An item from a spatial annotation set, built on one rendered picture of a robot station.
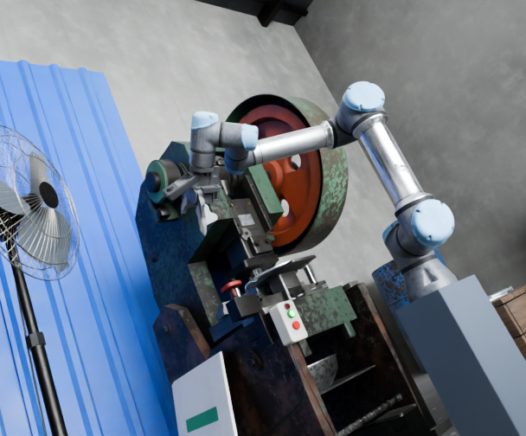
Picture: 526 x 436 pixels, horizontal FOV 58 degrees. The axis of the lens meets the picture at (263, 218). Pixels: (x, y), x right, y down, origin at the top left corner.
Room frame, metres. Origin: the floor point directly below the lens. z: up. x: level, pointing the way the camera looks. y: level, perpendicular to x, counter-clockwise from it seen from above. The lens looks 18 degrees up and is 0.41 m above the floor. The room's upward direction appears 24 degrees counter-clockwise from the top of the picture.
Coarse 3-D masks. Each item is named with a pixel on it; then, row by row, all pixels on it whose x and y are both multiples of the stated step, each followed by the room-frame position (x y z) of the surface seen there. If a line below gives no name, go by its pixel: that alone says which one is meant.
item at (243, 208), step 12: (240, 204) 1.94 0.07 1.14; (252, 204) 1.99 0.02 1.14; (240, 216) 1.91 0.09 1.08; (252, 216) 1.96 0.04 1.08; (252, 228) 1.94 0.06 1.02; (240, 240) 1.89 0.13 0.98; (252, 240) 1.88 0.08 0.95; (264, 240) 1.92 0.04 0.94; (228, 252) 1.96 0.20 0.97; (240, 252) 1.91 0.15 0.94; (252, 252) 1.90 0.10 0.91; (264, 252) 1.91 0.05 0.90
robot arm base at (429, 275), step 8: (432, 256) 1.40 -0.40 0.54; (416, 264) 1.39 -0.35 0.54; (424, 264) 1.39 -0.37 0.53; (432, 264) 1.39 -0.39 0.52; (440, 264) 1.41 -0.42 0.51; (408, 272) 1.41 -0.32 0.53; (416, 272) 1.40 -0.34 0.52; (424, 272) 1.39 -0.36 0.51; (432, 272) 1.38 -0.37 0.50; (440, 272) 1.38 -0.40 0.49; (448, 272) 1.40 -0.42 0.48; (408, 280) 1.42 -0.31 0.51; (416, 280) 1.40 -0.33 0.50; (424, 280) 1.38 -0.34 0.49; (432, 280) 1.39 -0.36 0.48; (440, 280) 1.37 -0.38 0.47; (448, 280) 1.38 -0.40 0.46; (456, 280) 1.40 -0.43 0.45; (408, 288) 1.42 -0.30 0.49; (416, 288) 1.40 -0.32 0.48; (424, 288) 1.38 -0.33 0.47; (432, 288) 1.37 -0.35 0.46; (408, 296) 1.43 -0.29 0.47; (416, 296) 1.40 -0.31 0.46; (424, 296) 1.39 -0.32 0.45
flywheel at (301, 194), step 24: (240, 120) 2.23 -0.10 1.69; (264, 120) 2.15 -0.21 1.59; (288, 120) 2.03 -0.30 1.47; (264, 168) 2.22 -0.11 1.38; (288, 168) 2.17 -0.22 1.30; (312, 168) 2.03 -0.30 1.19; (288, 192) 2.21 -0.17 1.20; (312, 192) 2.07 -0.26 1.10; (288, 216) 2.26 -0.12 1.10; (312, 216) 2.12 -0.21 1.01; (288, 240) 2.26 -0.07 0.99
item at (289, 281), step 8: (312, 256) 1.81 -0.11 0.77; (288, 264) 1.75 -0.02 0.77; (296, 264) 1.80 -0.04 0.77; (304, 264) 1.86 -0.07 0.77; (280, 272) 1.82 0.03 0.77; (288, 272) 1.87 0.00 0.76; (264, 280) 1.87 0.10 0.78; (272, 280) 1.87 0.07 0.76; (280, 280) 1.84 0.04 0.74; (288, 280) 1.86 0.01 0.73; (296, 280) 1.89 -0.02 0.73; (272, 288) 1.88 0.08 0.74; (280, 288) 1.85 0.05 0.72; (288, 288) 1.85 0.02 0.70; (296, 288) 1.87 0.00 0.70; (288, 296) 1.84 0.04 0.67; (296, 296) 1.86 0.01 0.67; (304, 296) 1.89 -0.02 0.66
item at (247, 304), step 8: (240, 296) 1.58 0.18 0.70; (248, 296) 1.60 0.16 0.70; (256, 296) 1.62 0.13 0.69; (232, 304) 1.57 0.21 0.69; (240, 304) 1.57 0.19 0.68; (248, 304) 1.59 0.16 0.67; (256, 304) 1.61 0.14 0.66; (232, 312) 1.58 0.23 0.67; (240, 312) 1.56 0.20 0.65; (248, 312) 1.58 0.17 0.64; (256, 312) 1.60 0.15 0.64; (232, 320) 1.60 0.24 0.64; (240, 320) 1.61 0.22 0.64; (256, 320) 1.64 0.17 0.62; (264, 320) 1.63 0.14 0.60; (264, 328) 1.63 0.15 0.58; (264, 336) 1.64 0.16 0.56; (272, 344) 1.64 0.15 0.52
